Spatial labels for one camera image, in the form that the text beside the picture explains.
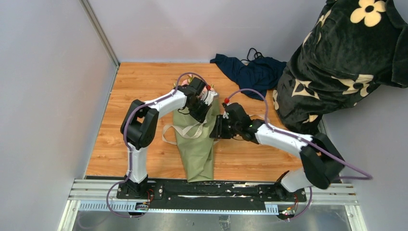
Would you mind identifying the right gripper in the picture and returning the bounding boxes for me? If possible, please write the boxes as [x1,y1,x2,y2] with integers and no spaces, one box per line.
[209,115,241,139]

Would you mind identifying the fake rose stem three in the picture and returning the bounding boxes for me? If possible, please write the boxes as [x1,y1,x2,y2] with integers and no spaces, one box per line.
[180,74,195,86]

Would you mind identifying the cream printed ribbon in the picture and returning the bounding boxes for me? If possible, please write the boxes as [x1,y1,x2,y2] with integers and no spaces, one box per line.
[161,112,217,145]

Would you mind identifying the wrapping paper sheet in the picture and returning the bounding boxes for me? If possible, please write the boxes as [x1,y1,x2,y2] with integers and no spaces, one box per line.
[173,97,220,182]

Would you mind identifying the fake rose stem two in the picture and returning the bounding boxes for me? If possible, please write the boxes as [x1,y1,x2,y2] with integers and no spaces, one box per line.
[173,81,185,89]

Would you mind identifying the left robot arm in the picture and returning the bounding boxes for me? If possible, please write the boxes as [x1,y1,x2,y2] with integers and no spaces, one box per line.
[119,77,218,199]

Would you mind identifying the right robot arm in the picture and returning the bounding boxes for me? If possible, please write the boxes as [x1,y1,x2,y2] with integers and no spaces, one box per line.
[209,103,345,201]

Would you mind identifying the navy blue cloth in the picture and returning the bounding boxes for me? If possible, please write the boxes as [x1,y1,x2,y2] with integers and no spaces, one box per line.
[210,54,287,101]

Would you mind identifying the black floral plush blanket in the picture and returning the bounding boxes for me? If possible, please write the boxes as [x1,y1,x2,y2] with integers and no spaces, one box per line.
[273,0,408,134]

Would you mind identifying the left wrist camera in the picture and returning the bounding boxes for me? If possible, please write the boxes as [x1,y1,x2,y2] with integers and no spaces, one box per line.
[202,85,218,105]

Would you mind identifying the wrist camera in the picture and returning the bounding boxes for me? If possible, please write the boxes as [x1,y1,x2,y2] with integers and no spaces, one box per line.
[202,85,218,105]
[222,98,230,119]

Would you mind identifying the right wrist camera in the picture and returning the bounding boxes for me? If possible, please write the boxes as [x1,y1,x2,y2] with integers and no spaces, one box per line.
[222,98,230,119]

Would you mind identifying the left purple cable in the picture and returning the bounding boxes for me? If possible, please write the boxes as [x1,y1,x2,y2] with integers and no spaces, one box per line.
[105,72,211,219]

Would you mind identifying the purple cable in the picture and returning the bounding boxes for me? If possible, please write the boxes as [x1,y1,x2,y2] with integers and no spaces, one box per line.
[105,72,211,219]
[224,88,373,220]

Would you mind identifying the black cord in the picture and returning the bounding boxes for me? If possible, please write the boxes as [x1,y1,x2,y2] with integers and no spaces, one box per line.
[240,47,265,64]

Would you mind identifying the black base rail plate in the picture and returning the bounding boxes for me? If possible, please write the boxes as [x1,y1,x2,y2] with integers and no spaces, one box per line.
[113,178,306,211]

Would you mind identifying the aluminium frame post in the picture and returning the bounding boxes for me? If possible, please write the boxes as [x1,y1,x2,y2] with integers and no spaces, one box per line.
[79,0,120,69]

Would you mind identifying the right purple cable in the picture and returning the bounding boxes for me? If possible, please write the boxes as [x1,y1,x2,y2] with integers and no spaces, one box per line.
[224,88,373,220]

